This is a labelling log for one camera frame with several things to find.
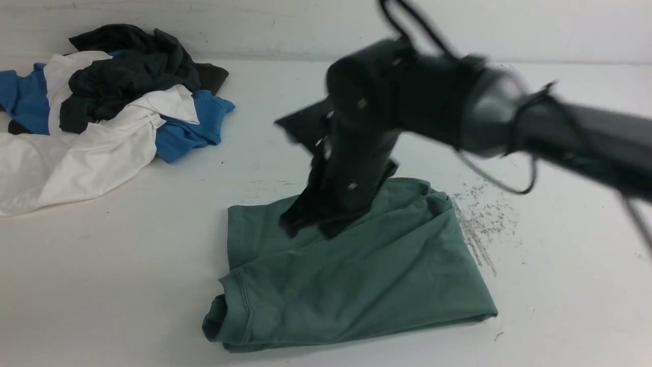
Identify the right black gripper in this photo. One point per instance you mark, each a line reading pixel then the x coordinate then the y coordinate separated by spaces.
pixel 346 175

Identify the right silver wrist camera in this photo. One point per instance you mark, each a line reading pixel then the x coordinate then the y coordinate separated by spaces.
pixel 309 126

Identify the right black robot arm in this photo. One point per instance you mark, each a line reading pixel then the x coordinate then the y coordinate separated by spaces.
pixel 388 88

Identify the green long-sleeve top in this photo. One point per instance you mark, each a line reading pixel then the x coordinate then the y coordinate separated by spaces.
pixel 404 266

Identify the dark grey garment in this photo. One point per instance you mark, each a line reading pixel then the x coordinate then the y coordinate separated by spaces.
pixel 112 66

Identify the white garment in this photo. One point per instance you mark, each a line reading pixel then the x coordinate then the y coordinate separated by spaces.
pixel 40 170

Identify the blue garment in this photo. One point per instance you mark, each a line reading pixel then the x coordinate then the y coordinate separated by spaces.
pixel 24 100

